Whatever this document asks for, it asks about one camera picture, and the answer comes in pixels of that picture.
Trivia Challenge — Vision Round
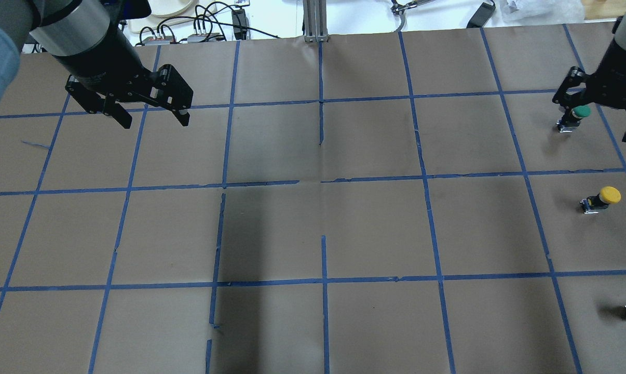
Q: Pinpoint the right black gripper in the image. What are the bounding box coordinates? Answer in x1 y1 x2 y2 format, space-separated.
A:
552 40 626 143

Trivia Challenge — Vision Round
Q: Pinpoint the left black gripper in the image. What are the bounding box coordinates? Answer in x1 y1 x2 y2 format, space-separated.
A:
54 26 194 129

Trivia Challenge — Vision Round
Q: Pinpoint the yellow push button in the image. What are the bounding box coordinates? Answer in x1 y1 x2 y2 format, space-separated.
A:
580 185 622 215

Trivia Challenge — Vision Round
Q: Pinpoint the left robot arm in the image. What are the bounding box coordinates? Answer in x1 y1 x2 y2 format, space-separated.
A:
0 1 194 129

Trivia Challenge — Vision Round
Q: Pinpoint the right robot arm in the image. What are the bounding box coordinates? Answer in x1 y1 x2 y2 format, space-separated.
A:
552 14 626 142

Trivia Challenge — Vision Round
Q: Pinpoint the wooden cutting board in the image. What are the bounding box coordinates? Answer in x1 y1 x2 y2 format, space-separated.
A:
581 0 626 21

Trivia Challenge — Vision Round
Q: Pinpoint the beige plate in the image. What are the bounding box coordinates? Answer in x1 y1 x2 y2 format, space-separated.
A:
147 0 196 19

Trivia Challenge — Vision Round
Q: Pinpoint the black power supply brick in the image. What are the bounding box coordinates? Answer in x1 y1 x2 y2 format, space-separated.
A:
232 7 248 40

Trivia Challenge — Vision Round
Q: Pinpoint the clear plastic bag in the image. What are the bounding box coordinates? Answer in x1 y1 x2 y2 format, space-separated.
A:
496 1 586 24

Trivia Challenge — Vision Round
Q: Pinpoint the black power adapter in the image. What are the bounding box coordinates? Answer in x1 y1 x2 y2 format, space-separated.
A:
466 1 496 29

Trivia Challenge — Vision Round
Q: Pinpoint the aluminium frame post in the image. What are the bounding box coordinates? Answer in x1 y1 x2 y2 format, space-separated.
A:
303 0 329 43

